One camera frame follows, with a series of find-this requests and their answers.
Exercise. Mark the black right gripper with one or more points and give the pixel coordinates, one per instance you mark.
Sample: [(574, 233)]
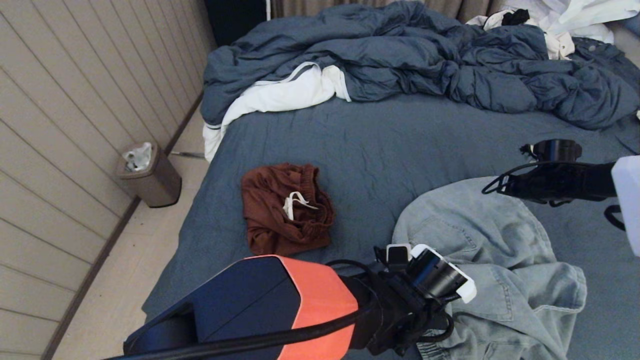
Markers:
[(537, 182)]

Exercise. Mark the light blue denim shorts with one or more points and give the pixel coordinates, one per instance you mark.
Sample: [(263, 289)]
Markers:
[(500, 240)]

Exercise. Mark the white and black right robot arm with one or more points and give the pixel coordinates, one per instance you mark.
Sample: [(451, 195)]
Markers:
[(600, 182)]

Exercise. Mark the small black garment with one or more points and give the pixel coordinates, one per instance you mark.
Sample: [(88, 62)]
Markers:
[(514, 18)]

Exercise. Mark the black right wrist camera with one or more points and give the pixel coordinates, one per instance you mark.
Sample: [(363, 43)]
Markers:
[(555, 150)]

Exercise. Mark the brown trash bin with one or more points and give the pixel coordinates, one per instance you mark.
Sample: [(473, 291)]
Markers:
[(157, 185)]

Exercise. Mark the thin metal rod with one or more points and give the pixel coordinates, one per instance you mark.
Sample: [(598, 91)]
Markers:
[(187, 155)]

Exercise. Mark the dark blue denim garment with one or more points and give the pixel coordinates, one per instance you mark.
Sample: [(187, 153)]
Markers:
[(602, 52)]

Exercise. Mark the dark blue crumpled duvet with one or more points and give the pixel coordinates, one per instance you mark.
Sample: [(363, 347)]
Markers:
[(400, 52)]

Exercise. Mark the beige curtain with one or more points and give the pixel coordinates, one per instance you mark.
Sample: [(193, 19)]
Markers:
[(300, 6)]

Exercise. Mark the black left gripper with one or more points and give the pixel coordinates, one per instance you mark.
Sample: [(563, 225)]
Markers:
[(405, 315)]

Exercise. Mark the blue pillow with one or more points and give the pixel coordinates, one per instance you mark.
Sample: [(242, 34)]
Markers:
[(632, 24)]

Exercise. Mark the white crumpled clothing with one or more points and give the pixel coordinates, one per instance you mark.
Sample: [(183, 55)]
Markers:
[(570, 15)]

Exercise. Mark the dark cabinet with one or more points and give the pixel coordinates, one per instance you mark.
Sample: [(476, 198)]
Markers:
[(232, 20)]

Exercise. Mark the bed with blue sheet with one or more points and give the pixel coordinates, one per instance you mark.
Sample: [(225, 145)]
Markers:
[(375, 150)]

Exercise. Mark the black and white left wrist camera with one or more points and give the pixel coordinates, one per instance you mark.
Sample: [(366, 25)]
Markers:
[(440, 275)]

